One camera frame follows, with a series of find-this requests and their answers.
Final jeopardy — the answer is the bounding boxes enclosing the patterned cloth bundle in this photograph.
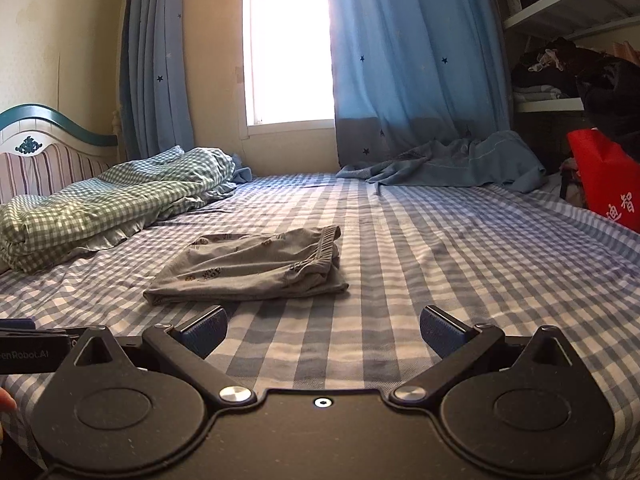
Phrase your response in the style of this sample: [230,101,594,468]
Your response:
[559,156,590,209]

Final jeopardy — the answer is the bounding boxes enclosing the green checked quilt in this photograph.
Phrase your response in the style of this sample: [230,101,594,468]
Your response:
[0,146,239,275]

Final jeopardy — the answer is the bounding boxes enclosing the striped headboard with teal trim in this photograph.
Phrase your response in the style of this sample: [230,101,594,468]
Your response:
[0,104,119,206]

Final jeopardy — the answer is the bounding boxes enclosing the dark clothes pile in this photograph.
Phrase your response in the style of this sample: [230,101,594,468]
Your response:
[510,37,640,111]

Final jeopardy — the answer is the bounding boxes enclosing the blue star curtain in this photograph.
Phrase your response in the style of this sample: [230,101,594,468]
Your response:
[325,0,549,194]
[119,0,197,162]

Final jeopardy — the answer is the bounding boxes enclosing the blue checked bed sheet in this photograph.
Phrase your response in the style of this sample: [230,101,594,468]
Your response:
[0,172,640,480]

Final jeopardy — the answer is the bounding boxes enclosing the person's left hand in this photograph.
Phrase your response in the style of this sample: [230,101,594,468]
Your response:
[0,386,17,447]

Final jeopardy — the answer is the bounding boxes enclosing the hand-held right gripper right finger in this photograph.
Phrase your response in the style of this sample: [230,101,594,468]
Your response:
[389,305,593,408]

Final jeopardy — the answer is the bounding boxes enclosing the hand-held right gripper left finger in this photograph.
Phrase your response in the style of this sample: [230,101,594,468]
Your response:
[52,305,258,408]

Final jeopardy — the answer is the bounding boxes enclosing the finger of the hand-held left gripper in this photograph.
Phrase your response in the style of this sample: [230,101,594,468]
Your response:
[0,318,93,340]

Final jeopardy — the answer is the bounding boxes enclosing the white shelf unit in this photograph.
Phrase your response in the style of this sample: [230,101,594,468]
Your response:
[492,0,640,114]

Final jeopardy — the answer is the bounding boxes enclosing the bright window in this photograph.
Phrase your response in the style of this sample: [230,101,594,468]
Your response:
[242,0,337,137]

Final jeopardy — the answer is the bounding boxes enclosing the grey printed pants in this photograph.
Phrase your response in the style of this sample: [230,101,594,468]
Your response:
[142,226,350,307]

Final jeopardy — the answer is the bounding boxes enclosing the red bag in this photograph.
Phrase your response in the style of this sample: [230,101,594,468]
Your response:
[566,128,640,234]

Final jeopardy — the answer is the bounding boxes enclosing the small blue cloth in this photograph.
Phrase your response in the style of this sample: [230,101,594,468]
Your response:
[230,154,255,185]

